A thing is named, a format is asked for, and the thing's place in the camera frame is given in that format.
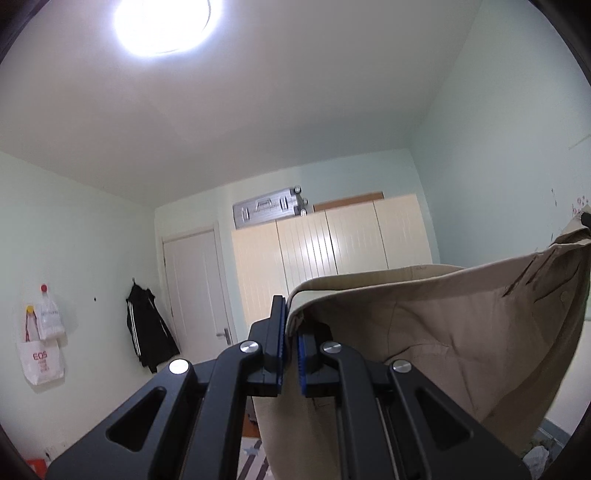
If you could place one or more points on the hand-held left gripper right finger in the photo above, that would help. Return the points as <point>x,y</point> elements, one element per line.
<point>303,369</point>

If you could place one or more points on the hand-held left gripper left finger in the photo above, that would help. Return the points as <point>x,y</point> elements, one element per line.
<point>279,364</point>

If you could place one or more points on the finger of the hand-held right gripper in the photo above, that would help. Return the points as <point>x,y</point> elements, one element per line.
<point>587,220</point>

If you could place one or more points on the khaki pants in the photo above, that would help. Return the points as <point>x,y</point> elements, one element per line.
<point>438,323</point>

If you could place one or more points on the grey star patterned rug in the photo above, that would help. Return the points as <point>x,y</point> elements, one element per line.
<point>251,459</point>

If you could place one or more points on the white door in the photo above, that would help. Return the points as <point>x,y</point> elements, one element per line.
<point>194,286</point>

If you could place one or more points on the cream wardrobe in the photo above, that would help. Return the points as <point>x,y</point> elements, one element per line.
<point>323,249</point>

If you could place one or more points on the black jacket with white stripes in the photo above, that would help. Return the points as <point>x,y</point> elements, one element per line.
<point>147,327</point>

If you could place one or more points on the silver suitcase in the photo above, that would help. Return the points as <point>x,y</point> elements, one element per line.
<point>263,207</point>

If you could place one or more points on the white plastic bag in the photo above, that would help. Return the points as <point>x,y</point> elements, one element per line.
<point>48,318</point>

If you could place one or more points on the white tote bag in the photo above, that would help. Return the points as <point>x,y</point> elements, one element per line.
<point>41,362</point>

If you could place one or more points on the crumpled white cloth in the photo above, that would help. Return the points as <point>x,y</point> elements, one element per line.
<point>536,459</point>

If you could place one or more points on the red box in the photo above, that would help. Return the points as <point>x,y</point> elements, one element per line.
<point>36,468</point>

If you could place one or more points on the round ceiling light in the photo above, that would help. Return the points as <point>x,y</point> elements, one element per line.
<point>161,23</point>

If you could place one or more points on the pink wall stickers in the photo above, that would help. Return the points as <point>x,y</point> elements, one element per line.
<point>581,205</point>

